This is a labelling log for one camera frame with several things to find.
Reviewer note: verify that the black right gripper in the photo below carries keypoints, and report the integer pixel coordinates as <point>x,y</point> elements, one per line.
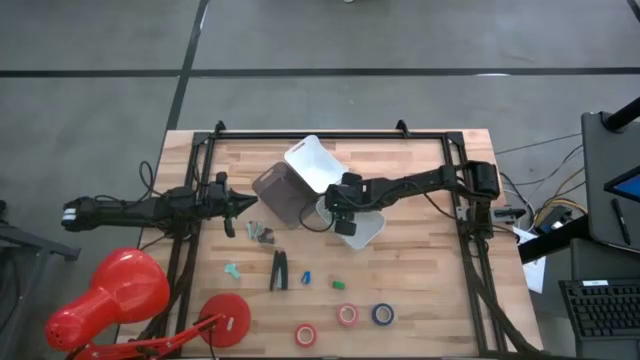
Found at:
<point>342,200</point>

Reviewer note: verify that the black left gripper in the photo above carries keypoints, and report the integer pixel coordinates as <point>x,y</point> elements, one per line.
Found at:
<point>220,202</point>

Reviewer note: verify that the large black stapler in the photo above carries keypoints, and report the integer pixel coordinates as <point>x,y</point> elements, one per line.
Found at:
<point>283,272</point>

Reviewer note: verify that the small green stapler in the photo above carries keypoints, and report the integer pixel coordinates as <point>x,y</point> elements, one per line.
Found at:
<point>338,285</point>

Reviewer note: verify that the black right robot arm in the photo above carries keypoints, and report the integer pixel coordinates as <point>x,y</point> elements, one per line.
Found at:
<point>425,180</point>

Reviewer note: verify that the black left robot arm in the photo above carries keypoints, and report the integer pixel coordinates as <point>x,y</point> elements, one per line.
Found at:
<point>125,210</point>

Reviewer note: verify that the pink tape roll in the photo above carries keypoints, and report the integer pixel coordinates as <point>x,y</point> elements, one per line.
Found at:
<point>339,315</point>

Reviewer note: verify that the blue tape roll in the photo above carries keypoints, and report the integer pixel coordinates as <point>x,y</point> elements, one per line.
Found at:
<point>373,314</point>

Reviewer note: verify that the red tape roll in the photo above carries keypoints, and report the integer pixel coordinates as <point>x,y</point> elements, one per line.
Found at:
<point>297,335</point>

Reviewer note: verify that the frosted whitish plastic bin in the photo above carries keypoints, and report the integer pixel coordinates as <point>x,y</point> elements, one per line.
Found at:
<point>367,230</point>

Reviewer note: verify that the grey translucent plastic bin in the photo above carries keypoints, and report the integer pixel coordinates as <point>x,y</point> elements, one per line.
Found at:
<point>282,197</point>

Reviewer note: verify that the opaque white plastic bin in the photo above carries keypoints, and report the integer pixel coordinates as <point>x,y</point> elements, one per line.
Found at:
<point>315,165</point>

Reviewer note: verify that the red desk lamp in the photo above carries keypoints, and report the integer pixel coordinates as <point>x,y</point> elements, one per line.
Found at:
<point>125,290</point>

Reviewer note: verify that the white paper sheet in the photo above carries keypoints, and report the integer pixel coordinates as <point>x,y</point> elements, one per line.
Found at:
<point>534,270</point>

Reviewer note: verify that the dark metal stand leg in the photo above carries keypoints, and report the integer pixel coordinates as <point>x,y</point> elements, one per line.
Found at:
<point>35,242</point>

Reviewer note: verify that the black power adapter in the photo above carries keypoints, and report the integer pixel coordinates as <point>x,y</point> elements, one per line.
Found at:
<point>556,219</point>

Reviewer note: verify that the grey side desk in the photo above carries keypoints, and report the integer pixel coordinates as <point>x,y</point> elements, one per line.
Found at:
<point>597,165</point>

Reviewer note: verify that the black pen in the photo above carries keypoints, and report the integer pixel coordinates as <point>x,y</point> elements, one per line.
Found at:
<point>620,215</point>

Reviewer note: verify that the black computer keyboard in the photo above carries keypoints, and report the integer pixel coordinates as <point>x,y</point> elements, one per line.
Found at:
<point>605,310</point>

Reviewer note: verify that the tablet with blue screen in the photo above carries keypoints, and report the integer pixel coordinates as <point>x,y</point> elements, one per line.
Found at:
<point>627,187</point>

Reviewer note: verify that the black round pole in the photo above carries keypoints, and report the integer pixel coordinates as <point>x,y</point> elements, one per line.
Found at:
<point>622,116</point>

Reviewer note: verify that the black aluminium table frame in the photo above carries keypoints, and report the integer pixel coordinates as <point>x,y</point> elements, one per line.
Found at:
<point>325,135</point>

